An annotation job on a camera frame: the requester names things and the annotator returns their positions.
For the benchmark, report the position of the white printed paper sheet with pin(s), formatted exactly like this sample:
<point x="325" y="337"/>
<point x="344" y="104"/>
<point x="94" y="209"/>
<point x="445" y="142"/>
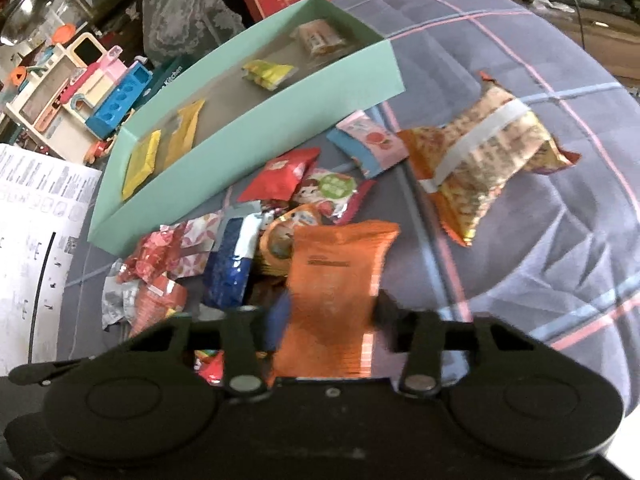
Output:
<point x="35" y="210"/>

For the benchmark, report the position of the blue and white snack packet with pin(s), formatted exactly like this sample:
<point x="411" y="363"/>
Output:
<point x="232" y="255"/>

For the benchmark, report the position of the pink cartoon candy packet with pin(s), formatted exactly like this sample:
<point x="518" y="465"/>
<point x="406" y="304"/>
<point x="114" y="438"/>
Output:
<point x="335" y="190"/>

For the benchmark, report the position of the brown clear snack packet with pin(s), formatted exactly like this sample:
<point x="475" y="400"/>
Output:
<point x="320" y="39"/>

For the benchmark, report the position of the colourful candy packet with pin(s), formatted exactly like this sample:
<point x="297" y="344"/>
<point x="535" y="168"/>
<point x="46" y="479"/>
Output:
<point x="210" y="367"/>

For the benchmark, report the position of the teal toy box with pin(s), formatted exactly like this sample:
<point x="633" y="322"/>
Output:
<point x="167" y="77"/>

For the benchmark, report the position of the pink and blue snack packet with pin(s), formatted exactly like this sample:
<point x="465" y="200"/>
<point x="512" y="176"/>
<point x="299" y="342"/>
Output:
<point x="370" y="142"/>

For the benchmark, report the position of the mint green cardboard box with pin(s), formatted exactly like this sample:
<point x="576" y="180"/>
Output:
<point x="310" y="100"/>

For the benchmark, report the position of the toy kitchen set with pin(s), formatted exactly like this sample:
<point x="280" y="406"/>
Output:
<point x="65" y="95"/>

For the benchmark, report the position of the metal bowl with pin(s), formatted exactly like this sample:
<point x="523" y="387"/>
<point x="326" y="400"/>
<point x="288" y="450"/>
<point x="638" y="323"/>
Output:
<point x="22" y="10"/>

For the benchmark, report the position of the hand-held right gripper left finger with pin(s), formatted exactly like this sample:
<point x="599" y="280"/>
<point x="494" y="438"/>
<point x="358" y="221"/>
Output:
<point x="281" y="322"/>

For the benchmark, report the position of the orange round-face snack packet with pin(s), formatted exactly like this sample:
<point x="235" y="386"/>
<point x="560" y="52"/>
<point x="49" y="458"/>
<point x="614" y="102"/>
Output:
<point x="277" y="245"/>

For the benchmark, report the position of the yellow snack packet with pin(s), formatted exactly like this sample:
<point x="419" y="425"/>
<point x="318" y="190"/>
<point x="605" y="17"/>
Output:
<point x="184" y="132"/>
<point x="141" y="165"/>

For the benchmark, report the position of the grey lace cloth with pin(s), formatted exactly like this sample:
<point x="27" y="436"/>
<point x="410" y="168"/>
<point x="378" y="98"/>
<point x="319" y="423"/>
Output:
<point x="190" y="15"/>

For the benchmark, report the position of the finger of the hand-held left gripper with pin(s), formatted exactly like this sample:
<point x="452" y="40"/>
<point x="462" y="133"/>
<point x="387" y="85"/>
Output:
<point x="47" y="372"/>

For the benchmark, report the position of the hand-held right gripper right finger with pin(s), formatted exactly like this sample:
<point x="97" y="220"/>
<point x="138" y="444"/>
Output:
<point x="387" y="320"/>

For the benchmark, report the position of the silver candy packet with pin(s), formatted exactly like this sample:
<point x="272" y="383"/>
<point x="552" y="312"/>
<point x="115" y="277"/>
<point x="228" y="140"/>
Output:
<point x="117" y="300"/>

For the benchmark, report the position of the large patterned snack packet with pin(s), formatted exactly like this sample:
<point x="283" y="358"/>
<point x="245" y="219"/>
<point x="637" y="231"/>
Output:
<point x="487" y="160"/>

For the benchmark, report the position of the shiny red candy packet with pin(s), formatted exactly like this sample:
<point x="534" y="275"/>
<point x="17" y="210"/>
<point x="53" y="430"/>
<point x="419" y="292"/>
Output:
<point x="150" y="255"/>

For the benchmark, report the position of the yellow-green snack packet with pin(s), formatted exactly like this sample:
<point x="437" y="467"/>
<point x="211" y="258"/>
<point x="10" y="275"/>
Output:
<point x="267" y="74"/>

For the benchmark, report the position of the plaid blanket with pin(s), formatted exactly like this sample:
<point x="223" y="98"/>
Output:
<point x="525" y="210"/>

